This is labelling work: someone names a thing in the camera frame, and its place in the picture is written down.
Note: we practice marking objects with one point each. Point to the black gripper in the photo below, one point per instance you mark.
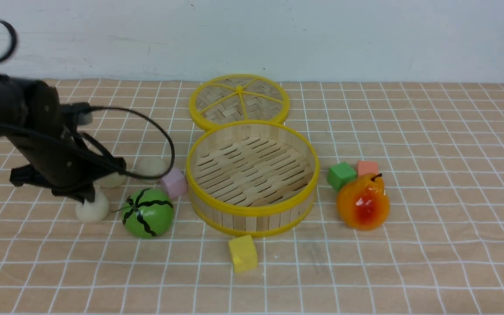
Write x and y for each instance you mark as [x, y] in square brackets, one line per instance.
[59, 157]

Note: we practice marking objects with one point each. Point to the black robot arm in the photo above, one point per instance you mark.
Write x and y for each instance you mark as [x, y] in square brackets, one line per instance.
[12, 110]

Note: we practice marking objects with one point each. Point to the green cube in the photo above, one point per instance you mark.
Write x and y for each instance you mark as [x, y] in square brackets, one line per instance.
[339, 175]

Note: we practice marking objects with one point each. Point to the salmon orange cube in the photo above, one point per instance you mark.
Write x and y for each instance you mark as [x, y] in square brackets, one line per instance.
[366, 167]

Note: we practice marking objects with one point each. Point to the green toy watermelon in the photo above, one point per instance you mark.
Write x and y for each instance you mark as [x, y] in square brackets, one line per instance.
[147, 213]

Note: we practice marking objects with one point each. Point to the white bun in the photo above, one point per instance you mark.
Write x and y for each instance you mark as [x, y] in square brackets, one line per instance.
[151, 166]
[111, 181]
[93, 212]

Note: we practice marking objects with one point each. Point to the bamboo steamer tray yellow rim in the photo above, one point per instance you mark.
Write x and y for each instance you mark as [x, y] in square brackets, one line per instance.
[252, 177]

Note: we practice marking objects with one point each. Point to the bamboo steamer lid yellow rim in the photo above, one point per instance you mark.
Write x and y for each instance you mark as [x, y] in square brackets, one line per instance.
[236, 97]

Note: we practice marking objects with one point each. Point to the yellow cube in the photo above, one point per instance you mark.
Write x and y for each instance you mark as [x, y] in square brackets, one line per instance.
[243, 253]

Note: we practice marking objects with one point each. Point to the pink cube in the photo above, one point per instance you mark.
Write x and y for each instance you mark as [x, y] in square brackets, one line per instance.
[174, 183]

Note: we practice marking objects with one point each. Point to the orange toy pear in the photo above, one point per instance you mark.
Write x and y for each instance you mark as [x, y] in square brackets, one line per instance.
[363, 204]

